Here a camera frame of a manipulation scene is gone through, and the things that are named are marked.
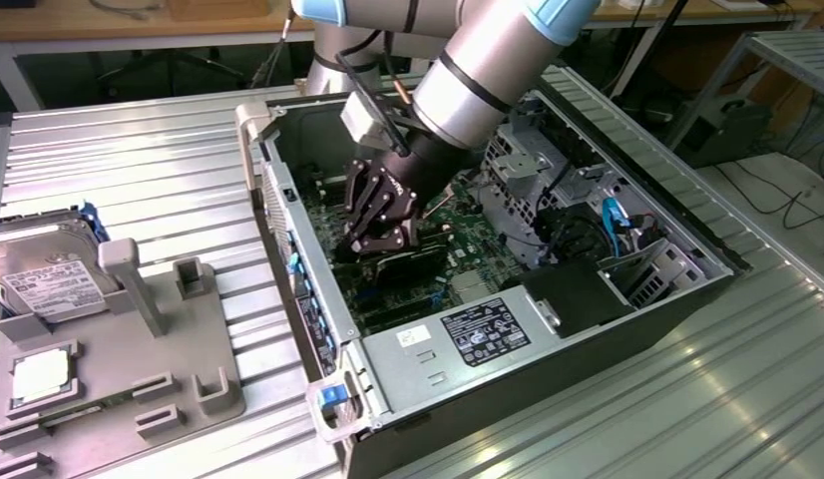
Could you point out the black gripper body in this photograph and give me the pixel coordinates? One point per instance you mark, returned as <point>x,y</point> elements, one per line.
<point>417,169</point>

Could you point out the graphics card with silver bracket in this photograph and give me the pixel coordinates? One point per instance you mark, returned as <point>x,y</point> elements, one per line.
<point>410,267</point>

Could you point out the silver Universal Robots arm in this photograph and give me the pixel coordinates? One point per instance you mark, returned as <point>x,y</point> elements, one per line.
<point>477,75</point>

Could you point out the green motherboard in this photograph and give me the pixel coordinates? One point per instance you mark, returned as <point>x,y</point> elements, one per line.
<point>477,244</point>

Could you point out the silver drive cage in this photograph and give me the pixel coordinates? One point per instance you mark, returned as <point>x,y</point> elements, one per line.
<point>517,164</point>

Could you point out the silver chipset heatsink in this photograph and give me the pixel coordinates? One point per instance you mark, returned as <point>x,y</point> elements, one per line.
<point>470,289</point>

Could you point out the grey power supply unit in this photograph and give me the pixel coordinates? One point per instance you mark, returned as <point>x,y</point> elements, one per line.
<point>410,369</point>

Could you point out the black plastic shroud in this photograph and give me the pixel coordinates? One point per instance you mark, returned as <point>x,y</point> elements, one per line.
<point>577,299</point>

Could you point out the open black PC case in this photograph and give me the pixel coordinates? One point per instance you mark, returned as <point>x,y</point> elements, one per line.
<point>584,359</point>

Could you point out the silver disk bay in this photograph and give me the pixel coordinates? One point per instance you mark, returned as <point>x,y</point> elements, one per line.
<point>650,279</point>

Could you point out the black chair base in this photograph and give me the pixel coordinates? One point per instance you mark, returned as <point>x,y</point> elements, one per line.
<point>178,60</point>

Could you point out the blue disk carrier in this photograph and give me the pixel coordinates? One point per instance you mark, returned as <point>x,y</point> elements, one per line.
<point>92,224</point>

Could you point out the black box device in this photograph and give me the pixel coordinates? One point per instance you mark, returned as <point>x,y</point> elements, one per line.
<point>730,130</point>

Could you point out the grey parts rack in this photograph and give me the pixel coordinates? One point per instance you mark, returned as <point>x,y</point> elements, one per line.
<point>118,359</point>

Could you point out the silver hard disk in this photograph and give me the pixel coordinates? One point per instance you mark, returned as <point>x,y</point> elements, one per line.
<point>45,279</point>

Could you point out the green RAM stick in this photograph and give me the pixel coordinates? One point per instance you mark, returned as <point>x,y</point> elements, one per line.
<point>85,409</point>

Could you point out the silver CPU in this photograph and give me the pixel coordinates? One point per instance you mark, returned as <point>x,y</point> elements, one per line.
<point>41,374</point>

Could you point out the metal slat rack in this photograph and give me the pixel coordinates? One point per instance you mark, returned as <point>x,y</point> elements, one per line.
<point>797,55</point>

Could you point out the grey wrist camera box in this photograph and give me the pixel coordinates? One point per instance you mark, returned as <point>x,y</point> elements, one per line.
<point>364,122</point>

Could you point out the wooden desk with white frame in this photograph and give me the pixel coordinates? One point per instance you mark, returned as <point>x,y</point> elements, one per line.
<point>185,20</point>

